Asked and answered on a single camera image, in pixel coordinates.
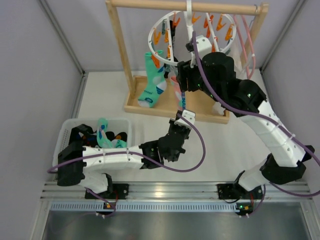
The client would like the purple cable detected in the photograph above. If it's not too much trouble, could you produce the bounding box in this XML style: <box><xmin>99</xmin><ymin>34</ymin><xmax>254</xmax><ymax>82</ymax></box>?
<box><xmin>47</xmin><ymin>115</ymin><xmax>207</xmax><ymax>218</ymax></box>
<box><xmin>191</xmin><ymin>30</ymin><xmax>320</xmax><ymax>197</ymax></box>

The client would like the pink wire hanger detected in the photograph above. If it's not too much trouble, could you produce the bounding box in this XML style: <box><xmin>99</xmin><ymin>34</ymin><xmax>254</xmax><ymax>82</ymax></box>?
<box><xmin>233</xmin><ymin>14</ymin><xmax>256</xmax><ymax>79</ymax></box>

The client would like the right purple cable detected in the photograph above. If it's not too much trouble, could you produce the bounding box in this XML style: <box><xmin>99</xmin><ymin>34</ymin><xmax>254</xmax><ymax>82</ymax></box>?
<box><xmin>191</xmin><ymin>30</ymin><xmax>320</xmax><ymax>197</ymax></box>

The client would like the black patterned sock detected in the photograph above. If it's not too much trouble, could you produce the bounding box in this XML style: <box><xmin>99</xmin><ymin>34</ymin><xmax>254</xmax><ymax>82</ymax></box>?
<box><xmin>163</xmin><ymin>20</ymin><xmax>176</xmax><ymax>79</ymax></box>
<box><xmin>68</xmin><ymin>124</ymin><xmax>99</xmax><ymax>148</ymax></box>

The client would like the white cloth garment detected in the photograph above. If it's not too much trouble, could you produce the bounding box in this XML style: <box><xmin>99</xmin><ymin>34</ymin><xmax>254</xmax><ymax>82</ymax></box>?
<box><xmin>212</xmin><ymin>42</ymin><xmax>243</xmax><ymax>116</ymax></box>

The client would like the white round clip hanger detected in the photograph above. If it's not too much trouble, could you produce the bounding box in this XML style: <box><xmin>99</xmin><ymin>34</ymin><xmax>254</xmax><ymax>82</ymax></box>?
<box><xmin>147</xmin><ymin>0</ymin><xmax>237</xmax><ymax>67</ymax></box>

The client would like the perforated cable duct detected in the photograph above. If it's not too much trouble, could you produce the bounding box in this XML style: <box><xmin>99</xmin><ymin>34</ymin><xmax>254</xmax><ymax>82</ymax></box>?
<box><xmin>50</xmin><ymin>201</ymin><xmax>251</xmax><ymax>213</ymax></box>

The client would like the mint green sock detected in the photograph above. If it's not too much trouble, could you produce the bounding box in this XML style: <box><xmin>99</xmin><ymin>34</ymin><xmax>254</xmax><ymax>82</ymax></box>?
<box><xmin>138</xmin><ymin>52</ymin><xmax>167</xmax><ymax>108</ymax></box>
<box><xmin>96</xmin><ymin>118</ymin><xmax>127</xmax><ymax>148</ymax></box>

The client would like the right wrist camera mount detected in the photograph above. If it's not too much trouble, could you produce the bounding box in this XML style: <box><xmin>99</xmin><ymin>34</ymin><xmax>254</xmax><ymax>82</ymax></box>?
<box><xmin>185</xmin><ymin>35</ymin><xmax>212</xmax><ymax>68</ymax></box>

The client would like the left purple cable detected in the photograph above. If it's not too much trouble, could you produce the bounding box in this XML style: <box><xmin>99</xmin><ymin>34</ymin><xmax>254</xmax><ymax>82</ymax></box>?
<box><xmin>47</xmin><ymin>115</ymin><xmax>207</xmax><ymax>218</ymax></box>

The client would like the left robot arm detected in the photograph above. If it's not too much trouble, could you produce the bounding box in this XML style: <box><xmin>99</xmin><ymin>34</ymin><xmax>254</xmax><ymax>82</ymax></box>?
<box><xmin>56</xmin><ymin>119</ymin><xmax>192</xmax><ymax>194</ymax></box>

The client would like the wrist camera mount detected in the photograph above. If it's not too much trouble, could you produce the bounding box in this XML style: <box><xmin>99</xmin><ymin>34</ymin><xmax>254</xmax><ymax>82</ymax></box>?
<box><xmin>185</xmin><ymin>35</ymin><xmax>212</xmax><ymax>68</ymax></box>
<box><xmin>174</xmin><ymin>109</ymin><xmax>196</xmax><ymax>126</ymax></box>

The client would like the pink sock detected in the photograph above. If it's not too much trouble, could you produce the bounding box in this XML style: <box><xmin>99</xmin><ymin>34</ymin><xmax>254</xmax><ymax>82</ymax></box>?
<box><xmin>170</xmin><ymin>76</ymin><xmax>186</xmax><ymax>111</ymax></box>

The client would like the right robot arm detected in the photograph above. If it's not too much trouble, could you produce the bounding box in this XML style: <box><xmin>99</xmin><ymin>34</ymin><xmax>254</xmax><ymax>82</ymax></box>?
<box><xmin>177</xmin><ymin>52</ymin><xmax>315</xmax><ymax>197</ymax></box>

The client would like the white plastic basket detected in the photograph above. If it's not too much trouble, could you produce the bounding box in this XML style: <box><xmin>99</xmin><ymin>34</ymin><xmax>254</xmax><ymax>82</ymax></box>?
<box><xmin>52</xmin><ymin>117</ymin><xmax>134</xmax><ymax>166</ymax></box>

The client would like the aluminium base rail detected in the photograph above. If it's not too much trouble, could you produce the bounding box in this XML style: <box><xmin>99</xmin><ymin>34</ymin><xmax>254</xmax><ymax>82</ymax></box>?
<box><xmin>40</xmin><ymin>181</ymin><xmax>312</xmax><ymax>202</ymax></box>

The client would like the wooden clothes rack frame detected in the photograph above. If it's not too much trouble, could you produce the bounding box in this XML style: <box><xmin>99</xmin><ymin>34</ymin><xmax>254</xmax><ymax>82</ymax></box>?
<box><xmin>105</xmin><ymin>0</ymin><xmax>269</xmax><ymax>124</ymax></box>

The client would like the black red argyle sock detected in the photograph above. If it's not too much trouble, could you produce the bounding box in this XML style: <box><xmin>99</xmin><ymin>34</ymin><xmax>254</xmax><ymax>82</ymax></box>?
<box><xmin>105</xmin><ymin>131</ymin><xmax>128</xmax><ymax>142</ymax></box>

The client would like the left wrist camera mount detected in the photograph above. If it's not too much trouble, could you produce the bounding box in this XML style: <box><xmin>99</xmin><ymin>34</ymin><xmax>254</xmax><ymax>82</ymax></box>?
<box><xmin>174</xmin><ymin>109</ymin><xmax>196</xmax><ymax>126</ymax></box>

